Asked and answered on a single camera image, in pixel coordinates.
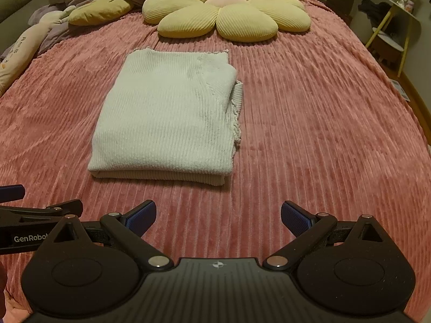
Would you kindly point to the printed paper on floor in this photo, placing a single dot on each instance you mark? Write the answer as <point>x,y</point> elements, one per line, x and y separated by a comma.
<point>400,91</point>

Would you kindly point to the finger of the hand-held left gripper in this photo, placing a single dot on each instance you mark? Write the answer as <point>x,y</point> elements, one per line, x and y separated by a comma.
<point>11,192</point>
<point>50,210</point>

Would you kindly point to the white knit sweater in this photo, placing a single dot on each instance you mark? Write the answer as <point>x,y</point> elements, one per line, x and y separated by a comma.
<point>168,117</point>

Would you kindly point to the pink ribbed blanket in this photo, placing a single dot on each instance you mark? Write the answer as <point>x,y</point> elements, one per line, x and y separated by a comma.
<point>303,134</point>

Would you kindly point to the dark clothes pile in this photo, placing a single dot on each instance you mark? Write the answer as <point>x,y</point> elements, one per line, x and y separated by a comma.
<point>373,9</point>

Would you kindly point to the cream plush toy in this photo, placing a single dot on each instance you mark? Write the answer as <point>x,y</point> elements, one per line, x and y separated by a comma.
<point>20,45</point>

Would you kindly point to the small yellow pillow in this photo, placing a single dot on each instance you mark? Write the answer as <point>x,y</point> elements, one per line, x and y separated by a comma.
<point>101,10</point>

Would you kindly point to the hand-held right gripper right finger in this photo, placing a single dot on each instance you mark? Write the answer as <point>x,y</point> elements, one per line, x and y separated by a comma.
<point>296,218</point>

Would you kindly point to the yellow flower pillow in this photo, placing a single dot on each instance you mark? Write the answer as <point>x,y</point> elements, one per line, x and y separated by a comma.
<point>225,10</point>

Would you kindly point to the yellow side table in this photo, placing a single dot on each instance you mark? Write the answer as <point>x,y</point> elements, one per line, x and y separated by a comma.
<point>392,33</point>

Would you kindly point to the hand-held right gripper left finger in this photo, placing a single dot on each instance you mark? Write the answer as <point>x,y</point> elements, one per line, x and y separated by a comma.
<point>143,218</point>

